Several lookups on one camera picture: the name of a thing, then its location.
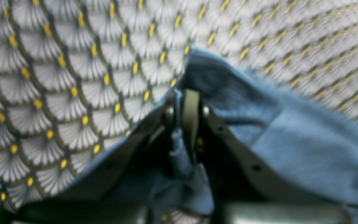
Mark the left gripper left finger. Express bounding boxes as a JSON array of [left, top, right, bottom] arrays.
[[14, 91, 177, 224]]

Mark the fan-patterned tablecloth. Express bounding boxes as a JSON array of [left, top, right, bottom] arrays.
[[0, 0, 358, 224]]

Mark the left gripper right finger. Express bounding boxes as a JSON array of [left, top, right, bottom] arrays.
[[181, 89, 352, 224]]

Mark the blue T-shirt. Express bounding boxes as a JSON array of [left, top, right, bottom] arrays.
[[73, 45, 358, 224]]

